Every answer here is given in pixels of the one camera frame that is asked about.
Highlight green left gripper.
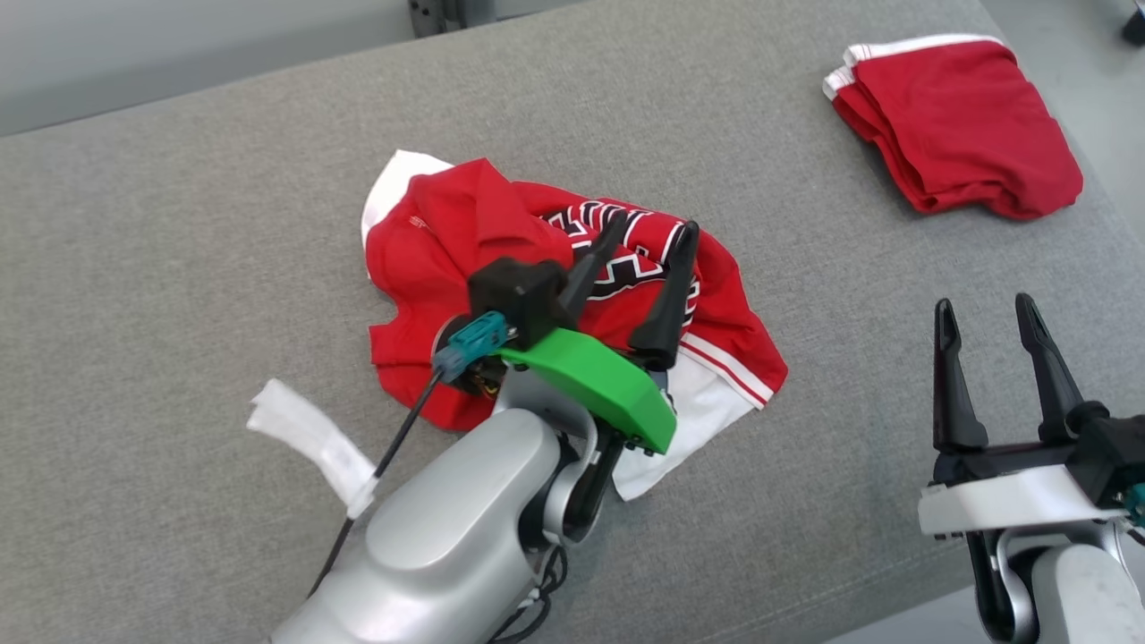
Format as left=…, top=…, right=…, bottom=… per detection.
left=496, top=210, right=700, bottom=456

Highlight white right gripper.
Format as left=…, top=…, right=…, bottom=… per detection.
left=919, top=292, right=1130, bottom=538

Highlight red basketball jersey white sleeves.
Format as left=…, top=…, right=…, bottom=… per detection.
left=360, top=149, right=790, bottom=502

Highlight red shorts with white stripe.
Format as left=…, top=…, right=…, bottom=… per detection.
left=823, top=34, right=1085, bottom=222

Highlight white tape tag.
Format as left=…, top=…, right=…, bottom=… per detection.
left=247, top=378, right=381, bottom=520

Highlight grey fabric sofa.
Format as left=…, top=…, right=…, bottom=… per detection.
left=0, top=0, right=1145, bottom=644

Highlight grey metal post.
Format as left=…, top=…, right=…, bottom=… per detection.
left=407, top=0, right=497, bottom=37

